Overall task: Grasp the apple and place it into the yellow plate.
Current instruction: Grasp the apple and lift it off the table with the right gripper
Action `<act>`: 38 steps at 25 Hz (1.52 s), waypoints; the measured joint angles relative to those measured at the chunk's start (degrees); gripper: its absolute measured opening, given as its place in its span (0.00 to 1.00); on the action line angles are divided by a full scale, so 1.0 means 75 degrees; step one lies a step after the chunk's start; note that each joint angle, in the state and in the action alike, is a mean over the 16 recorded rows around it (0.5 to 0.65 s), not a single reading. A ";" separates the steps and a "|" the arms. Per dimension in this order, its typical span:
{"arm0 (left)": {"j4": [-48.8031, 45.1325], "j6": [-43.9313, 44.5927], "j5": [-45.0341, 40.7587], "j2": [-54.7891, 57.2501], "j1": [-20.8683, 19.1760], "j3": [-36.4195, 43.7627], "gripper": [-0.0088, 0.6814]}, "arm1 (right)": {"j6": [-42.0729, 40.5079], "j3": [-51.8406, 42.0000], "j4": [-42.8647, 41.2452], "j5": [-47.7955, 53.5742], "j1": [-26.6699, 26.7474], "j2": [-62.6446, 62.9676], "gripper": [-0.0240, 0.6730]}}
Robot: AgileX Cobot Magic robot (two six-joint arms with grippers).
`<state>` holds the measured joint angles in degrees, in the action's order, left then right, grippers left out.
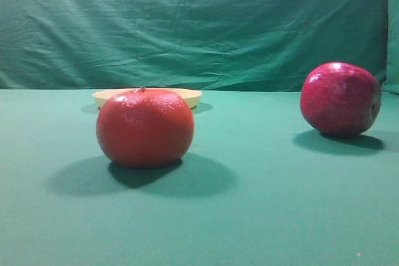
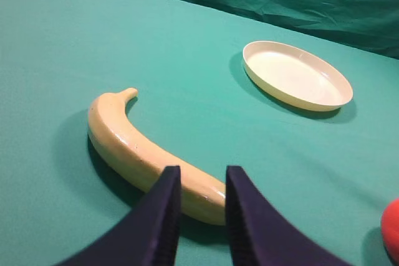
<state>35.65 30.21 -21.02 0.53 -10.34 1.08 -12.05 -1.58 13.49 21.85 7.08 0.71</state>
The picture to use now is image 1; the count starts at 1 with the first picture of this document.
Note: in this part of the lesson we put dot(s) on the red apple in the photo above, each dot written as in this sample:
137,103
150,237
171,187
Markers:
340,100

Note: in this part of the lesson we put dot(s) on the green table cloth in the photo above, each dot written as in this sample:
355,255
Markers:
257,187

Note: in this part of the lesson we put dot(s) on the green backdrop cloth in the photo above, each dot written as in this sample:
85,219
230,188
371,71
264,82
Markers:
245,45

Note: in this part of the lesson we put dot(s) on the orange tangerine fruit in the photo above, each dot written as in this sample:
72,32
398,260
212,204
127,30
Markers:
145,128

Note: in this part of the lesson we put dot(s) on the yellow plate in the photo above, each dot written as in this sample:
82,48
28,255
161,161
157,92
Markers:
191,97

